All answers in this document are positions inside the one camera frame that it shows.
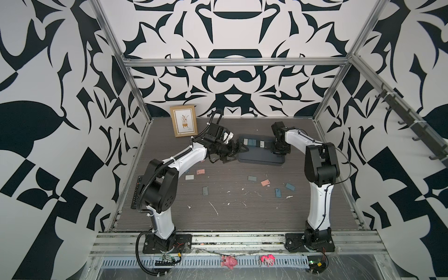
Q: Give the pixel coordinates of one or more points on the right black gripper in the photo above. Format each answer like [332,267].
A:
[287,150]

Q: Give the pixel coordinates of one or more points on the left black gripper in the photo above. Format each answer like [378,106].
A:
[231,153]

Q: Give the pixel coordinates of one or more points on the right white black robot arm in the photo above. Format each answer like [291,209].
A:
[321,169]

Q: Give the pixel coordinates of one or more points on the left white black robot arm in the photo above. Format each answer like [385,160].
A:
[158,190]

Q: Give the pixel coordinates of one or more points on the black remote control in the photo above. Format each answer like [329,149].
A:
[136,193]

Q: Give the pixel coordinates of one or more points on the wooden picture frame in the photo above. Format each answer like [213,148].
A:
[184,120]

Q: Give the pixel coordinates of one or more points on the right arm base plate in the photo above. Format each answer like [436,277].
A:
[309,243]

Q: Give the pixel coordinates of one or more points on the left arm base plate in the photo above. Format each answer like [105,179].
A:
[176,243]

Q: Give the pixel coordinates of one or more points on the wall hook rail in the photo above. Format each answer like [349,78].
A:
[409,118]

